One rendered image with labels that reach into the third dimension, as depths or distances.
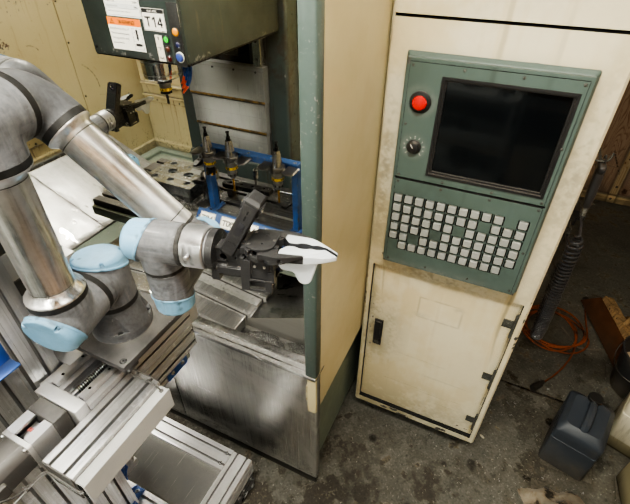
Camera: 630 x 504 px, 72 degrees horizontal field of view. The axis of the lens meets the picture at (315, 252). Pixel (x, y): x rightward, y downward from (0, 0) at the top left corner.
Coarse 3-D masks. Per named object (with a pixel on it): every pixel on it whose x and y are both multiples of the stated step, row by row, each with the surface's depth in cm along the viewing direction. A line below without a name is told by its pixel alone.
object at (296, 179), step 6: (300, 174) 175; (294, 180) 175; (300, 180) 177; (294, 186) 177; (300, 186) 178; (294, 192) 178; (300, 192) 180; (294, 198) 180; (300, 198) 182; (294, 204) 182; (300, 204) 183; (294, 210) 184; (300, 210) 185; (294, 216) 186; (300, 216) 187; (294, 222) 188; (300, 222) 188; (294, 228) 190; (300, 228) 190
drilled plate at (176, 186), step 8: (176, 160) 226; (160, 168) 219; (168, 168) 219; (176, 168) 219; (184, 168) 219; (192, 168) 219; (200, 168) 219; (160, 176) 213; (168, 176) 213; (176, 176) 213; (184, 176) 215; (192, 176) 213; (216, 176) 219; (160, 184) 210; (168, 184) 207; (176, 184) 206; (184, 184) 208; (192, 184) 206; (176, 192) 208; (184, 192) 205; (192, 192) 205
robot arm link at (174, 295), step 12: (156, 276) 75; (168, 276) 75; (180, 276) 77; (192, 276) 81; (156, 288) 77; (168, 288) 77; (180, 288) 78; (192, 288) 82; (156, 300) 79; (168, 300) 78; (180, 300) 79; (192, 300) 82; (168, 312) 81; (180, 312) 81
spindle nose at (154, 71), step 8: (144, 64) 176; (152, 64) 175; (160, 64) 175; (168, 64) 176; (144, 72) 179; (152, 72) 177; (160, 72) 177; (168, 72) 178; (176, 72) 181; (152, 80) 179; (160, 80) 179; (168, 80) 180
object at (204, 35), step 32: (96, 0) 153; (160, 0) 142; (192, 0) 145; (224, 0) 160; (256, 0) 177; (96, 32) 161; (160, 32) 149; (192, 32) 149; (224, 32) 164; (256, 32) 183; (192, 64) 154
